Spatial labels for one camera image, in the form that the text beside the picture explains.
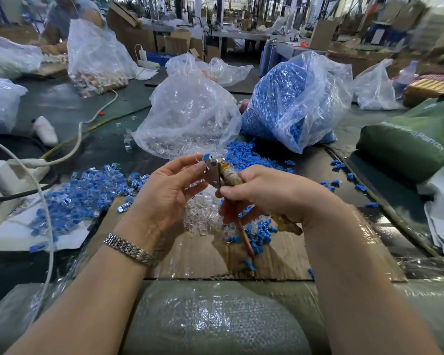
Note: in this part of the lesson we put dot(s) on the person's left hand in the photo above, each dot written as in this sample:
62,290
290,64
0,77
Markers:
159,203

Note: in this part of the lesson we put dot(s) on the person's right hand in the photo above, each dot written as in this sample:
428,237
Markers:
281,195

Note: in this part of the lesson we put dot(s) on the person's right fingers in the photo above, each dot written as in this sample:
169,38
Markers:
240,203

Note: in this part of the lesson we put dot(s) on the person's left thumb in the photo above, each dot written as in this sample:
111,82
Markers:
192,172

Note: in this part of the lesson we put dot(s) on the metal crimping pliers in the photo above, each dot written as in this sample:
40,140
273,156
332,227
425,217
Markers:
216,173

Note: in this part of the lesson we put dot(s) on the person's right forearm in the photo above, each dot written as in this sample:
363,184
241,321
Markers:
359,284

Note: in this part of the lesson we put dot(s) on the person's left forearm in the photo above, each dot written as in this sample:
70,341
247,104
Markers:
85,299

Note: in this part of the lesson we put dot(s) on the pile of clear plastic parts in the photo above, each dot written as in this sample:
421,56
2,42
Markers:
203,214

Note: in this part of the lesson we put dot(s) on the pile of loose blue parts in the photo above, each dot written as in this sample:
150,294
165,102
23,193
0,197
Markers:
244,153

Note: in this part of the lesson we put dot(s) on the brown cardboard sheet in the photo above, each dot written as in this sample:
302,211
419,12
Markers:
192,255

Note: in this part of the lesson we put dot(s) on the small clear plastic bag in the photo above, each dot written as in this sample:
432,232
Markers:
222,70

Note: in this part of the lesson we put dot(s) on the pile of assembled blue-clear parts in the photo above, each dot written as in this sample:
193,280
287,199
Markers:
85,195

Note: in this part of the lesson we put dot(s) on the clear bag of blue parts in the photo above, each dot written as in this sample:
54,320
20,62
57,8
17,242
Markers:
292,103

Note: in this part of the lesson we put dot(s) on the blue plastic crate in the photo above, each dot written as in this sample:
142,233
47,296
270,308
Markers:
159,58

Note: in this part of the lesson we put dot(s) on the bubble wrap bundle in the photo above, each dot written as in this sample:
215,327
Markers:
214,321

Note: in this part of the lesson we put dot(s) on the white paper bag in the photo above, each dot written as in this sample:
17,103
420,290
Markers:
146,57

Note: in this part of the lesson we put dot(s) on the blue metal bottle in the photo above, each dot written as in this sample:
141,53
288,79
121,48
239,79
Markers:
268,57

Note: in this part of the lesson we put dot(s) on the clear bag of orange-white parts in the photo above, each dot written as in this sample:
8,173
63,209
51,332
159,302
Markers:
96,59

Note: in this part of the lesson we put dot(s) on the brown cardboard box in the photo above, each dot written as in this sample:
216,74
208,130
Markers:
133,33

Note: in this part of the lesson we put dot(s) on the white plastic bottle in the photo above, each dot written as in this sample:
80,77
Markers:
46,131

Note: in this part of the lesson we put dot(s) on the black round mat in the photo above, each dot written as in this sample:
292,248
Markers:
22,151

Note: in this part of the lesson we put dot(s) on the empty translucent plastic bag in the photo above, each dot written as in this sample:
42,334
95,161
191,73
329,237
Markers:
375,86

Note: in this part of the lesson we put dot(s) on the green fabric bag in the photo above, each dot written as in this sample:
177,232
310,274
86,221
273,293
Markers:
414,140

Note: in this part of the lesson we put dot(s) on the white paper sheet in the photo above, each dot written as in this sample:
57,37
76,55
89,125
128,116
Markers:
7,236

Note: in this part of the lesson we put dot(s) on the crumpled clear plastic bag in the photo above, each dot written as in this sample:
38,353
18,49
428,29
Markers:
2,103

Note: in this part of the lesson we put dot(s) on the clear drink bottle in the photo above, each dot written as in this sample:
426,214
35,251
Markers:
405,79

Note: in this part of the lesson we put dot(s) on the clear bag of white parts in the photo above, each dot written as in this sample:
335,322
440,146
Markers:
11,57

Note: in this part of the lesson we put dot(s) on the yellow striped box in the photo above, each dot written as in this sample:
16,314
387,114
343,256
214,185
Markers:
431,88

